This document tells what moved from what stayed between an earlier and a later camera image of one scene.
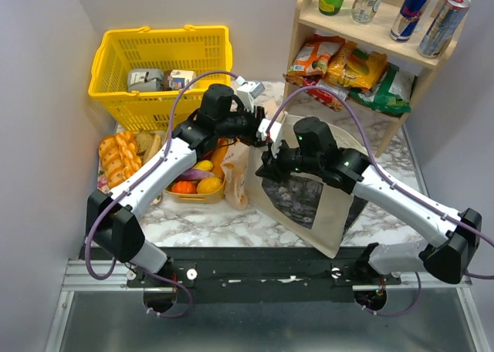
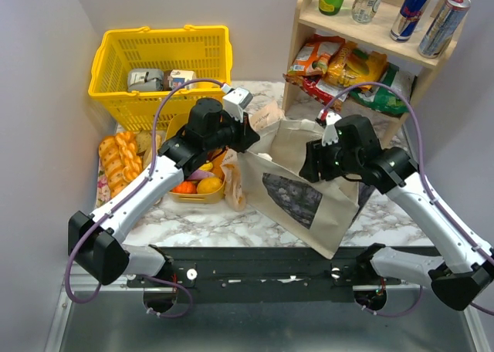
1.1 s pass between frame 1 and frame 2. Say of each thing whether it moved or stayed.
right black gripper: moved
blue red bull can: stayed
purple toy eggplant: stayed
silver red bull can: stayed
